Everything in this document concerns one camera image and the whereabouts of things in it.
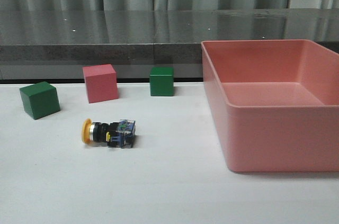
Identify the pink plastic bin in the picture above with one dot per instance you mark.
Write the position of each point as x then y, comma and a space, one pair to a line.
274, 104

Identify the green cube near bin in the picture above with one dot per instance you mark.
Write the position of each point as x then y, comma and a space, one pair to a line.
161, 81

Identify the pink cube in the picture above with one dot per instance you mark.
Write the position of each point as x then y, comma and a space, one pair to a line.
101, 83

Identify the green cube far left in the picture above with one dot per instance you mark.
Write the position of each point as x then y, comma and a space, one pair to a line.
40, 100

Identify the yellow push button switch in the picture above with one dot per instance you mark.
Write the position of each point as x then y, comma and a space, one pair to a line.
116, 134

